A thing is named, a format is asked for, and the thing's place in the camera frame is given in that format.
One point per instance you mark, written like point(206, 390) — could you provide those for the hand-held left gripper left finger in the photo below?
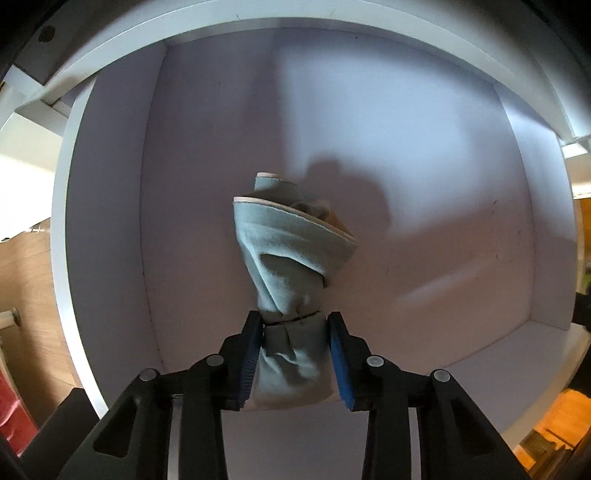
point(249, 360)

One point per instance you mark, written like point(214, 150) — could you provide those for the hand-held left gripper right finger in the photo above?
point(341, 369)

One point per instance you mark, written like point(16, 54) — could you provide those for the khaki cloth with tan trim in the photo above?
point(277, 249)

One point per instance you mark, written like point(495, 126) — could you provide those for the pink cloth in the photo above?
point(14, 406)

